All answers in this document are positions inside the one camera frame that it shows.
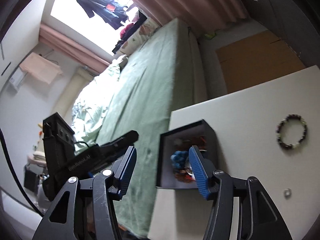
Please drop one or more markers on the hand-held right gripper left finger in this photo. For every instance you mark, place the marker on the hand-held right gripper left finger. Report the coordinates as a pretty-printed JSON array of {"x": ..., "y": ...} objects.
[{"x": 126, "y": 170}]

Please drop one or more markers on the narrow pink curtain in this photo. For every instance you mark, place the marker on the narrow pink curtain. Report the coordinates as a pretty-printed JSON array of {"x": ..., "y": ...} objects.
[{"x": 75, "y": 47}]

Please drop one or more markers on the clothes pile on windowsill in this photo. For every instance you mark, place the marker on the clothes pile on windowsill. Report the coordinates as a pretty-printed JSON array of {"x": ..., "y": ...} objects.
[{"x": 126, "y": 35}]

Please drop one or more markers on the white bed base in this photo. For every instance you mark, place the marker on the white bed base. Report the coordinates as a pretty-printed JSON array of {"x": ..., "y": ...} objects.
[{"x": 197, "y": 67}]

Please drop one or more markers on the bed with green blanket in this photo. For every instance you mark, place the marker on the bed with green blanket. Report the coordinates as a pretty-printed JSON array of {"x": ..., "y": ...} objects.
[{"x": 150, "y": 92}]

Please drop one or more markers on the small beige pillow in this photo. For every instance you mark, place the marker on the small beige pillow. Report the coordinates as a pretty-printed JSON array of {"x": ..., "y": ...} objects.
[{"x": 122, "y": 60}]

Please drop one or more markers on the hanging dark clothes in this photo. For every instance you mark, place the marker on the hanging dark clothes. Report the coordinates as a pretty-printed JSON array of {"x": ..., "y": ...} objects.
[{"x": 102, "y": 2}]

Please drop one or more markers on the black jewelry box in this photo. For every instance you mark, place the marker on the black jewelry box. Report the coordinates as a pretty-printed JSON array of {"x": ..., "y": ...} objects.
[{"x": 163, "y": 170}]

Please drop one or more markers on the wide pink curtain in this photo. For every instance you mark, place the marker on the wide pink curtain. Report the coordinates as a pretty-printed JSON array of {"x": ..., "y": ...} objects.
[{"x": 190, "y": 2}]

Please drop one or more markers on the white and green quilt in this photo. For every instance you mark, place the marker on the white and green quilt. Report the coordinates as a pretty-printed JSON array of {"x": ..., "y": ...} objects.
[{"x": 92, "y": 105}]

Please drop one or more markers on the beige padded headboard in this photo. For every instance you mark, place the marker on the beige padded headboard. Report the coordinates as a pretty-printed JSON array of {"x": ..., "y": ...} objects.
[{"x": 72, "y": 90}]

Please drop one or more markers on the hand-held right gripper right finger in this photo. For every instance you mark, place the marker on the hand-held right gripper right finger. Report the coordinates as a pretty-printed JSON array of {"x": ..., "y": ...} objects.
[{"x": 197, "y": 170}]

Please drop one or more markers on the printed pillow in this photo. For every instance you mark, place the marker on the printed pillow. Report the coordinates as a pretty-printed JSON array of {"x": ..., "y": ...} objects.
[{"x": 140, "y": 36}]

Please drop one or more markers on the peach hanging towel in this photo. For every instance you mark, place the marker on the peach hanging towel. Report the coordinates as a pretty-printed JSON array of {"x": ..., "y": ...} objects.
[{"x": 41, "y": 67}]

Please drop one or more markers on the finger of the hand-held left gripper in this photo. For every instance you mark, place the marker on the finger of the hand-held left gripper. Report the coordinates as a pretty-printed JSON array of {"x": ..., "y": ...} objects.
[{"x": 120, "y": 140}]

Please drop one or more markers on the black bedside bin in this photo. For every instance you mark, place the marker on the black bedside bin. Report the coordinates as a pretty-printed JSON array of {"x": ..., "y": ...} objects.
[{"x": 31, "y": 178}]

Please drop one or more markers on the dark brown wardrobe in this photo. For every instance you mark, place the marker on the dark brown wardrobe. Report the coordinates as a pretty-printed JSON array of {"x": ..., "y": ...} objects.
[{"x": 287, "y": 17}]

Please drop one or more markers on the green floor item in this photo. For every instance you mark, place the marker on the green floor item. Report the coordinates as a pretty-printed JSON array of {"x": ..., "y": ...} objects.
[{"x": 210, "y": 35}]

